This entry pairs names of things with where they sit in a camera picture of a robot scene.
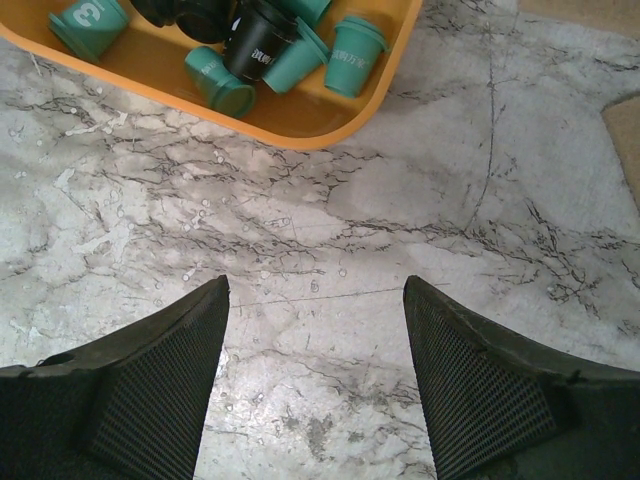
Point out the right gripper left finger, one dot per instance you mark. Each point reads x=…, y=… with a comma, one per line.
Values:
x=129, y=405

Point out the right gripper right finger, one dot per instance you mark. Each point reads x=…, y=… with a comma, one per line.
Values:
x=499, y=405

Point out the teal coffee capsule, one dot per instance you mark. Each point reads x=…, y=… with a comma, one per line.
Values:
x=357, y=46
x=88, y=28
x=221, y=90
x=307, y=53
x=311, y=11

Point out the orange plastic storage basket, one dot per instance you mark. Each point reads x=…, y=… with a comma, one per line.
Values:
x=151, y=61

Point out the black coffee capsule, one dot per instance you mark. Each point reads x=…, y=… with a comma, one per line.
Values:
x=260, y=32
x=205, y=21

